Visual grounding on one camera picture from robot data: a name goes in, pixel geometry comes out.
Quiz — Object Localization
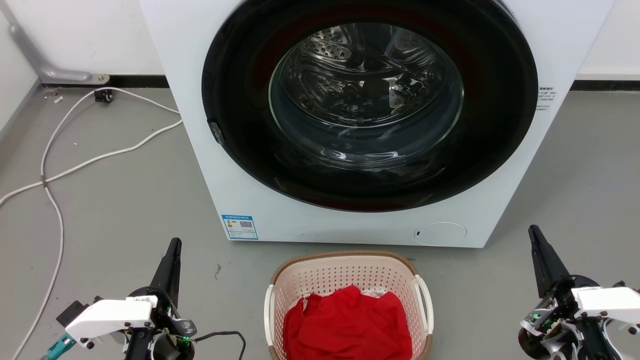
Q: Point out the long looping white cable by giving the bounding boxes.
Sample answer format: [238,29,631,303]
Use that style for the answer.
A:
[11,87,182,360]

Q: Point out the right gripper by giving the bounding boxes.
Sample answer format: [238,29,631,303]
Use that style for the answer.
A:
[517,225,640,360]

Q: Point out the grey wall pipe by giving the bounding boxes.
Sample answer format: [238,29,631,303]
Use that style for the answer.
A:
[0,7,110,85]

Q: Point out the white power cable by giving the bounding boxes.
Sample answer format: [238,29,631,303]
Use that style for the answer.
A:
[0,119,184,207]

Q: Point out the small printed text sticker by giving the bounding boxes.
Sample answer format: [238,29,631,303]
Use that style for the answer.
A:
[536,86,555,112]

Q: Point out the blue energy label sticker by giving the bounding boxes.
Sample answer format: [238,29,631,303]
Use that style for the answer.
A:
[221,215,259,241]

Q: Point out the beige perforated laundry basket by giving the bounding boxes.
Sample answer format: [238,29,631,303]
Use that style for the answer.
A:
[264,250,434,360]

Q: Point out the round white filter cover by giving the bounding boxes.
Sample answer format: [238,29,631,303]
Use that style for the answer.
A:
[414,222,468,246]

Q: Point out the white front-load washing machine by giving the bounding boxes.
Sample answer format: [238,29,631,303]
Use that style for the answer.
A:
[139,0,617,249]

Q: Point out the black round washer door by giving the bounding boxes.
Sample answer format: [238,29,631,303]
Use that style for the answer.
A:
[201,0,539,213]

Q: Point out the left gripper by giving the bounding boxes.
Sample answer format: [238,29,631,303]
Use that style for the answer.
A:
[65,238,197,360]

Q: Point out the red garment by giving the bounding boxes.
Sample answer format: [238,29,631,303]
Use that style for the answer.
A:
[283,285,414,360]

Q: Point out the steel washer drum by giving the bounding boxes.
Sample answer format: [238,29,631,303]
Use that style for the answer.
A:
[269,22,465,162]

